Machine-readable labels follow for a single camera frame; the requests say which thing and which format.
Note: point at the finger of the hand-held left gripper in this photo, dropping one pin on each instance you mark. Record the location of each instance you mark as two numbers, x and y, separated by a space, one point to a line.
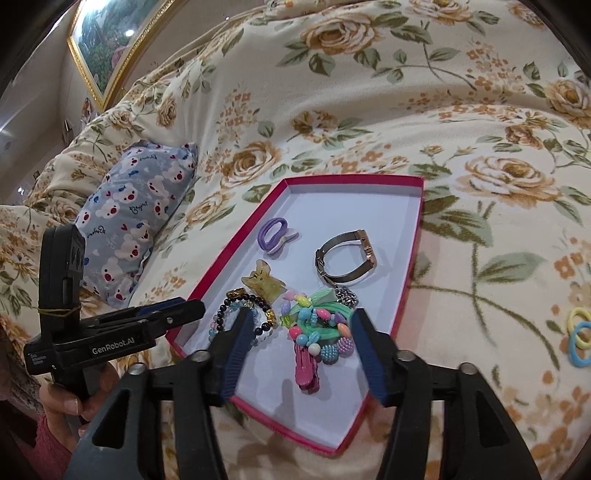
159 307
178 317

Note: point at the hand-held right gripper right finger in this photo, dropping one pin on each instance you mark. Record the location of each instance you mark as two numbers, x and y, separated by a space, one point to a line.
371 362

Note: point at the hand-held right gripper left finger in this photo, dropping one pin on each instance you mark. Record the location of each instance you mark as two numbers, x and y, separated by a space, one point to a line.
235 360

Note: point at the pink hair clip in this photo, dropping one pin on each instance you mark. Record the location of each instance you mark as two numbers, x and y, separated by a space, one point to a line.
307 374

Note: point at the yellow hair claw clip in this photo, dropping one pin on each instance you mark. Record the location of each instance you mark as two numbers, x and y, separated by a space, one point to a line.
261 281

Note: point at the red cardboard box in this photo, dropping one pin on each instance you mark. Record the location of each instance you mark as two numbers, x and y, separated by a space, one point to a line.
360 207

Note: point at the person's left forearm pink sleeve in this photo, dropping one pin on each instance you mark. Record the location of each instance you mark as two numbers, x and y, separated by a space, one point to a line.
48 447

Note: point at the person's left hand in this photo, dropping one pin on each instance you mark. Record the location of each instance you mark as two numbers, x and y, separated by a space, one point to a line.
62 406

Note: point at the grey bear print pillow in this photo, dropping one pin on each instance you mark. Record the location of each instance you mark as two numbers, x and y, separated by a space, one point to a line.
134 198

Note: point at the gold framed picture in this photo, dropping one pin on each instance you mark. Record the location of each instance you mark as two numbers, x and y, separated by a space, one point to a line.
101 37

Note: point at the floral blanket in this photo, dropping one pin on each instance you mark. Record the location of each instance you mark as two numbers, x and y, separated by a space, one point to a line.
415 115

